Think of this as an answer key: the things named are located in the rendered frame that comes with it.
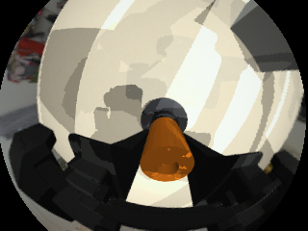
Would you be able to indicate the orange knob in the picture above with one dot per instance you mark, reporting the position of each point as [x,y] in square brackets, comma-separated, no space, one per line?
[166,155]

